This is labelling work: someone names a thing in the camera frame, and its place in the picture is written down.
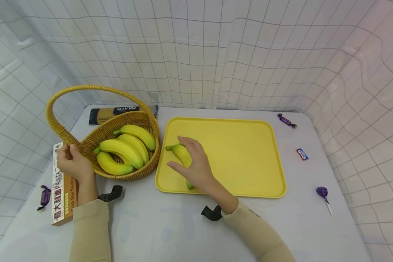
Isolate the person's right hand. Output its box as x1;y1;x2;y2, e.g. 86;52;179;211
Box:
167;136;217;193

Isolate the person's left hand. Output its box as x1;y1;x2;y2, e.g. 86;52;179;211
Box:
56;143;95;182

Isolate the yellow banana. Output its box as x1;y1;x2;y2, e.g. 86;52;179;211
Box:
117;134;150;164
113;124;157;151
93;139;144;170
96;151;135;176
165;143;196;190

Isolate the wicker basket with handle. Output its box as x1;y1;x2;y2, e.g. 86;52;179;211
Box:
46;85;161;181

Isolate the person's right forearm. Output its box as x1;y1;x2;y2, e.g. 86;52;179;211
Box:
203;179;297;262

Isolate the person's left forearm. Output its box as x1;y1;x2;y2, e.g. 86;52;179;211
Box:
69;174;112;262

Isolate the brown and white pasta box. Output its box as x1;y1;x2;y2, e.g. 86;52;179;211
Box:
51;142;78;226

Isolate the yellow plastic tray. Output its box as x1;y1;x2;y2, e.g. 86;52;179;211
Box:
155;117;287;199

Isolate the purple wrapped candy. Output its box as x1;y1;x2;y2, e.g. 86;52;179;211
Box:
277;113;298;129
36;185;52;211

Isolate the dark spaghetti packet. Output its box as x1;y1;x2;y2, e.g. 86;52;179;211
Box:
88;105;159;126

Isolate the black wrist band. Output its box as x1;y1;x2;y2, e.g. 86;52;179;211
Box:
201;205;223;222
99;185;123;203

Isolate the purple wrapped lollipop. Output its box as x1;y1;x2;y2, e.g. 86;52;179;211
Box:
316;186;333;216

